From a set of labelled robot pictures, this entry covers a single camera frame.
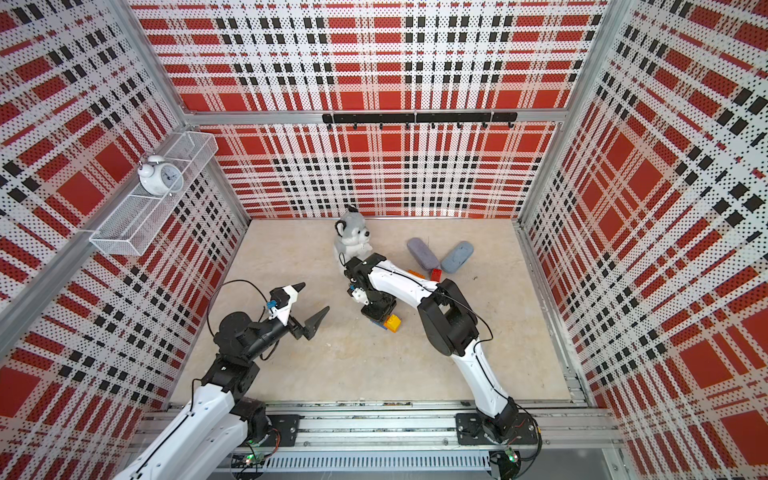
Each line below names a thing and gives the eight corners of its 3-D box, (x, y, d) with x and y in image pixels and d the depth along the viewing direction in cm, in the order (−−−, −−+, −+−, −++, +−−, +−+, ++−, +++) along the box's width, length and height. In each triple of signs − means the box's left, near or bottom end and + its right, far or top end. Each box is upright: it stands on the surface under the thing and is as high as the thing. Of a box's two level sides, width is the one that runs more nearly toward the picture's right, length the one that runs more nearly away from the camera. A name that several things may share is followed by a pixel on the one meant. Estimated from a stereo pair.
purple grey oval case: (427, 273, 106) (427, 270, 104) (404, 244, 115) (404, 241, 113) (440, 267, 108) (440, 263, 106) (416, 239, 117) (416, 235, 115)
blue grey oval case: (438, 268, 109) (439, 262, 107) (460, 243, 117) (462, 238, 114) (453, 277, 106) (454, 271, 104) (475, 251, 114) (476, 246, 112)
